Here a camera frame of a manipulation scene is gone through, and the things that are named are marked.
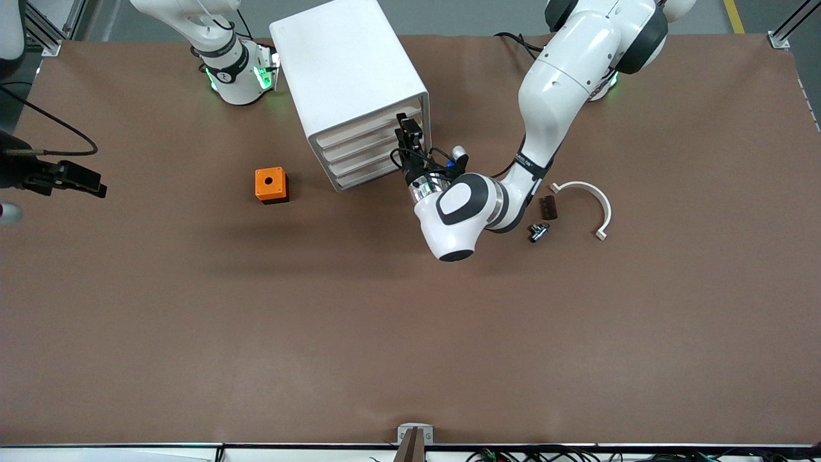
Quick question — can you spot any orange box with hole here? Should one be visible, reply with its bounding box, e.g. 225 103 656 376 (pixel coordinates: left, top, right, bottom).
255 167 289 205

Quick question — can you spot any black arm base cable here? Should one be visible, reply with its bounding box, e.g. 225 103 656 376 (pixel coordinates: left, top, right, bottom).
494 32 546 62

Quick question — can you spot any white half-ring pipe clamp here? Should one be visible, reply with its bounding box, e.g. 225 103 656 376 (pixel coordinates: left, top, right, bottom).
550 181 612 241

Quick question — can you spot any grey metal table bracket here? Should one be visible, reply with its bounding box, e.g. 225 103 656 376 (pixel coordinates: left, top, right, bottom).
396 422 435 462

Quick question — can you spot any black cable bundle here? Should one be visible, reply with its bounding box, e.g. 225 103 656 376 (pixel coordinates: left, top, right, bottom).
465 446 821 462

